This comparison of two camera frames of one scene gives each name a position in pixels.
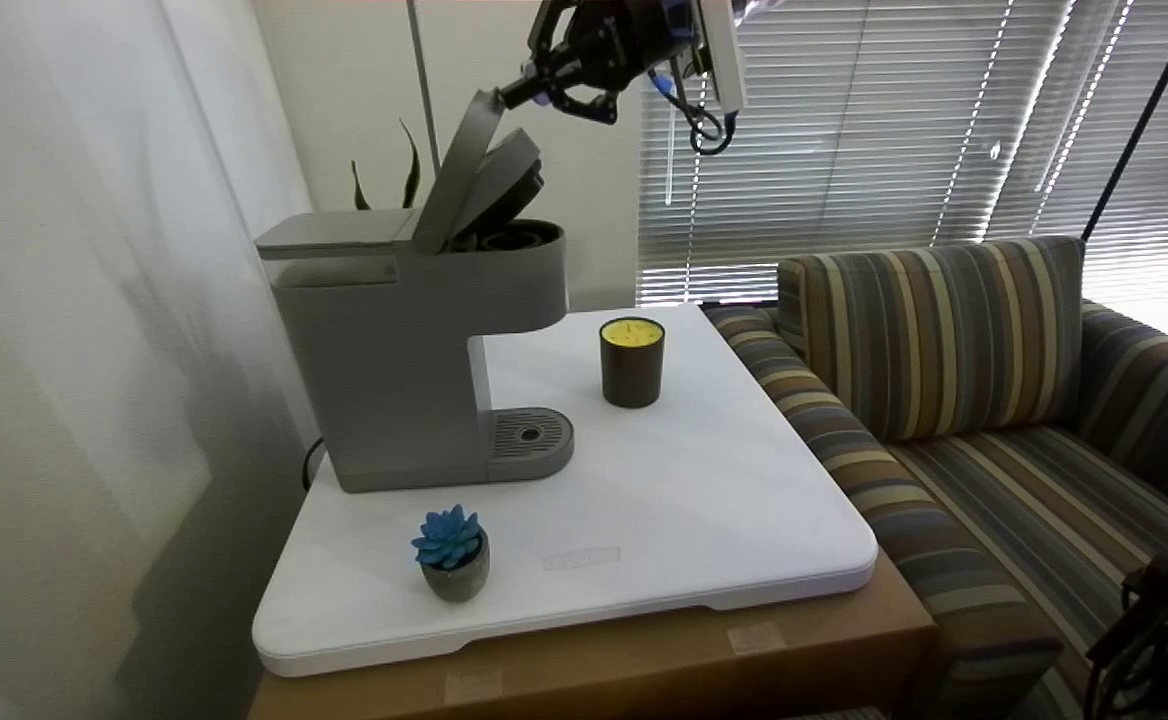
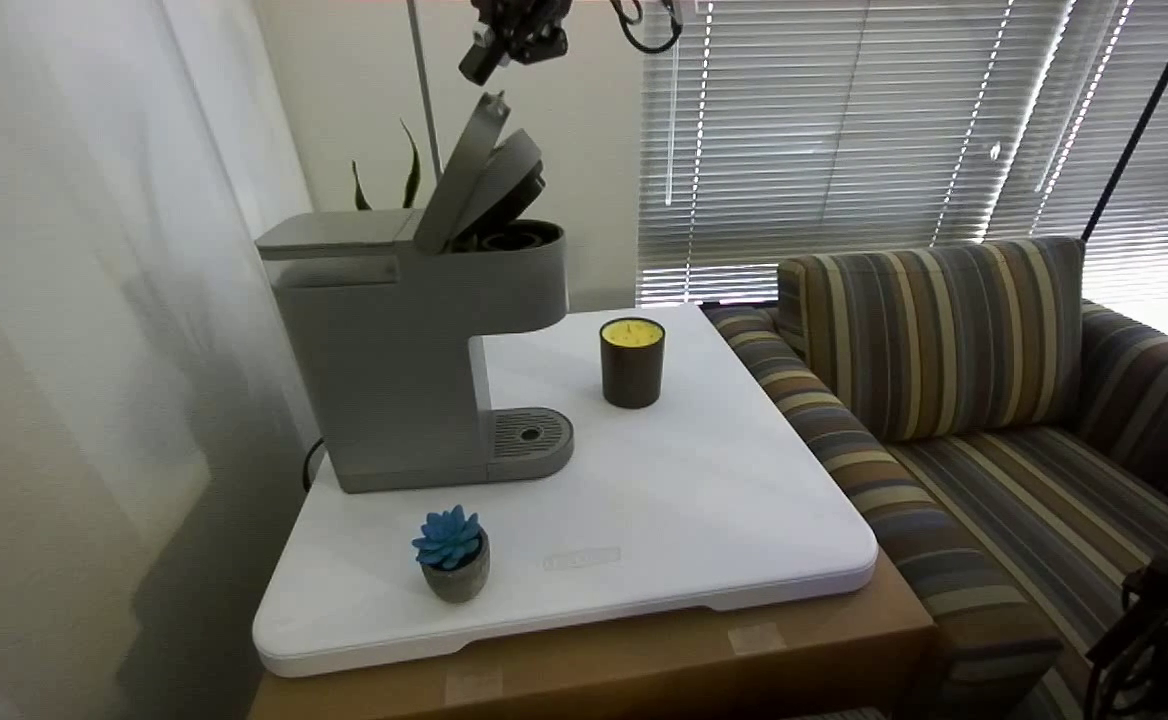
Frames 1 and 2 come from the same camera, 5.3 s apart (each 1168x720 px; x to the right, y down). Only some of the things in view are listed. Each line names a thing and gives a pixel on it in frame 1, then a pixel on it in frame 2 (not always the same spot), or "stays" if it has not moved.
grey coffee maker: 394,311 stays
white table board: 705,497 stays
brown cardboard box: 850,654 stays
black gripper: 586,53 → 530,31
